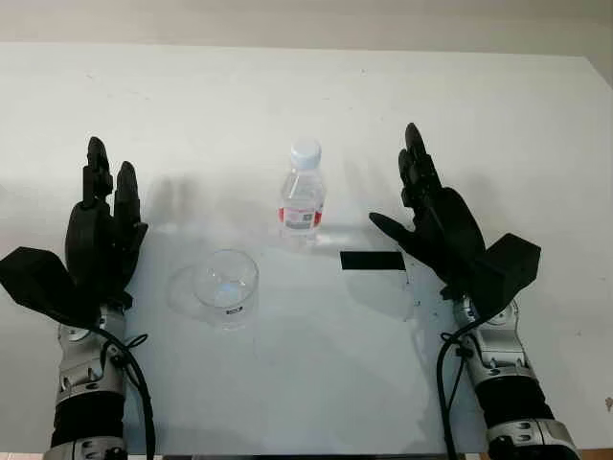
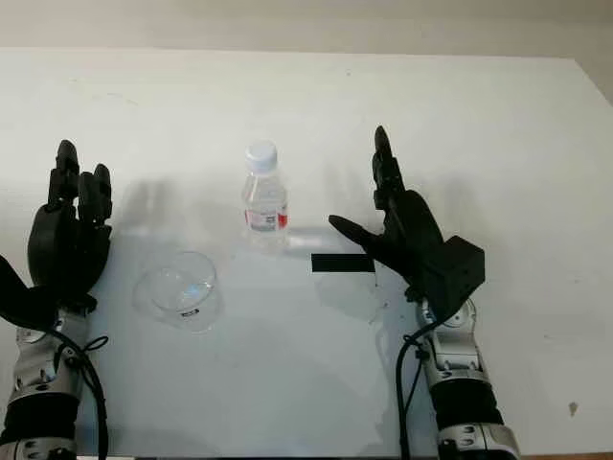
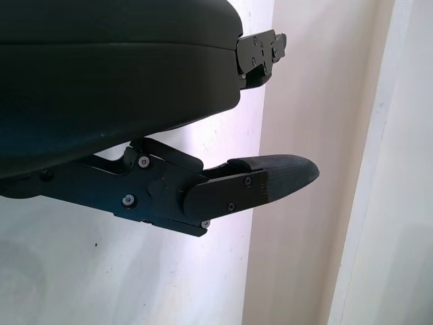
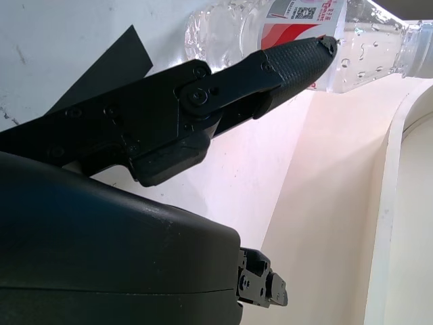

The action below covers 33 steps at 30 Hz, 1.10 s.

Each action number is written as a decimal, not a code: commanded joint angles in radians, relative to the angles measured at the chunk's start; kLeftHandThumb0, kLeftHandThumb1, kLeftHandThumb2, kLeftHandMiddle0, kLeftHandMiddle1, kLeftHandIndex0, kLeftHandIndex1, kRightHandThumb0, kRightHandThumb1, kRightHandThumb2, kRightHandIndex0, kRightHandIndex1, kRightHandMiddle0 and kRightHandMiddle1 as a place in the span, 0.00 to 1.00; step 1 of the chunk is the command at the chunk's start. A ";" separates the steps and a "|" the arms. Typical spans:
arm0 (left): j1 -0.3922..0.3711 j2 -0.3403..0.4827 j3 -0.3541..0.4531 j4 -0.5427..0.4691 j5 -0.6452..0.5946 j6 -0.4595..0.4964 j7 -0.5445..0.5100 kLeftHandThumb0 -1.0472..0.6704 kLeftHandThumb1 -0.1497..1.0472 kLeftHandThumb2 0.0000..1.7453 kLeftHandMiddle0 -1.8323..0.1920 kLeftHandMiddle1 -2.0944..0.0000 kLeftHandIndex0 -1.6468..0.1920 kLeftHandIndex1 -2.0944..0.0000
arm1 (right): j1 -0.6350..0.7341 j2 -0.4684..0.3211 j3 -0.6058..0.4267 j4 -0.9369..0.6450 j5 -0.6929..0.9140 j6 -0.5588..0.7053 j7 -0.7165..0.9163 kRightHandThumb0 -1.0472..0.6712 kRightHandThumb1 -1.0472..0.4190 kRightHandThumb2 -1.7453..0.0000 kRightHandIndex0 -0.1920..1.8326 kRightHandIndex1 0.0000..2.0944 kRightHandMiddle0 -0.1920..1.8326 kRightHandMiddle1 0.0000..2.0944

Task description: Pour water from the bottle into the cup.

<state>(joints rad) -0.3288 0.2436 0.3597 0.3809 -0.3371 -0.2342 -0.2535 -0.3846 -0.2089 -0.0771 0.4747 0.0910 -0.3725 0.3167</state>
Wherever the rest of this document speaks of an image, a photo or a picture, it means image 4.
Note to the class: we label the clear plastic water bottle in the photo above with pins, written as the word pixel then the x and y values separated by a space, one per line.
pixel 365 61

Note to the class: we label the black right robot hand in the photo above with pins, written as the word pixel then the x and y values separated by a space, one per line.
pixel 101 243

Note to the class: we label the black tape mark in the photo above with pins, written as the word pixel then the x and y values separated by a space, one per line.
pixel 118 61

